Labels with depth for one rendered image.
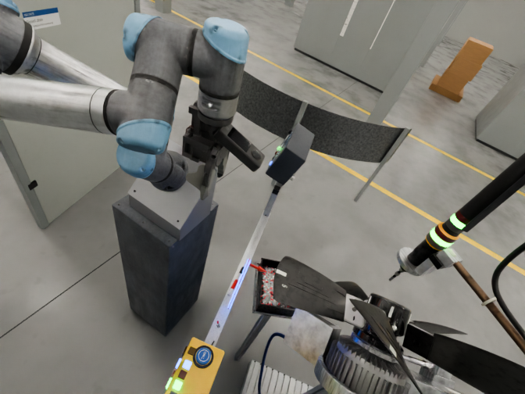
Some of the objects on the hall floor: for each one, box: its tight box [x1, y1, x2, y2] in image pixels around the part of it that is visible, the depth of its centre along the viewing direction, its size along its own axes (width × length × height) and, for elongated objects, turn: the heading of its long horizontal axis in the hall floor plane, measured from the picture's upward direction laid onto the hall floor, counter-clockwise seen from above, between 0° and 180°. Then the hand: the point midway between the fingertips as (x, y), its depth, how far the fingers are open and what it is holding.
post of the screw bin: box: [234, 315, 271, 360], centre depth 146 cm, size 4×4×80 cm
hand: (214, 186), depth 68 cm, fingers open, 8 cm apart
